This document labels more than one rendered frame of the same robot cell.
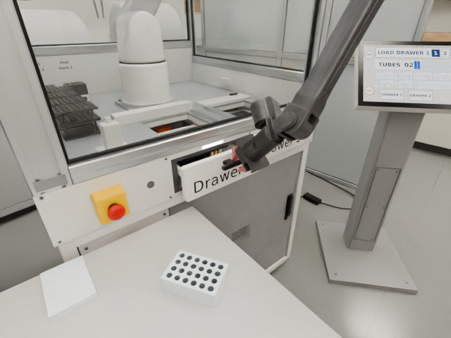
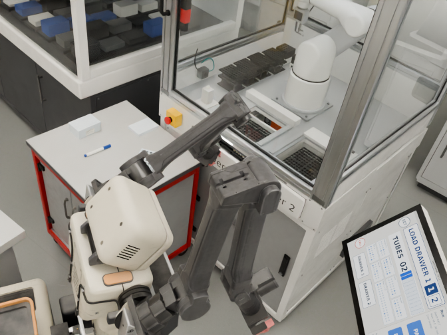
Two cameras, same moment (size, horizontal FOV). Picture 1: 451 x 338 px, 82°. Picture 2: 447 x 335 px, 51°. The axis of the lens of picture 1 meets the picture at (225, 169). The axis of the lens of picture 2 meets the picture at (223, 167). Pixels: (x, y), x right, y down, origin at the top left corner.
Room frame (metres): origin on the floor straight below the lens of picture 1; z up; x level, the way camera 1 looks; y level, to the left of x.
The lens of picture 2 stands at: (0.39, -1.57, 2.24)
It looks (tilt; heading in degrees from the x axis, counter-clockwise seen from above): 42 degrees down; 77
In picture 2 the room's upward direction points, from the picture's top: 9 degrees clockwise
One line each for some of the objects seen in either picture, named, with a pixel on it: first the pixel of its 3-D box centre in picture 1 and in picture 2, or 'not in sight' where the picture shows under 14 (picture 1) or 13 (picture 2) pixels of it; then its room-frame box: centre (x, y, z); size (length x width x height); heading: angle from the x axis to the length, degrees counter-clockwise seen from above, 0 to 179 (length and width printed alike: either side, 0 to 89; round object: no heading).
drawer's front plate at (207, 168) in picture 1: (224, 169); (215, 155); (0.70, 0.00, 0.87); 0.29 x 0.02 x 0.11; 129
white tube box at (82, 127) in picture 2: not in sight; (84, 126); (0.09, 0.31, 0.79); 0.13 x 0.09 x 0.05; 40
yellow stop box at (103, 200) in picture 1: (111, 204); (173, 117); (0.52, 0.28, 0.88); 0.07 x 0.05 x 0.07; 129
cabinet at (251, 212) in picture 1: (170, 205); (277, 185); (1.14, 0.30, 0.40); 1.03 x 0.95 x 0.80; 129
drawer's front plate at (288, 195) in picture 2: (280, 139); (275, 190); (0.93, -0.21, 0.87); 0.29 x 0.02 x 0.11; 129
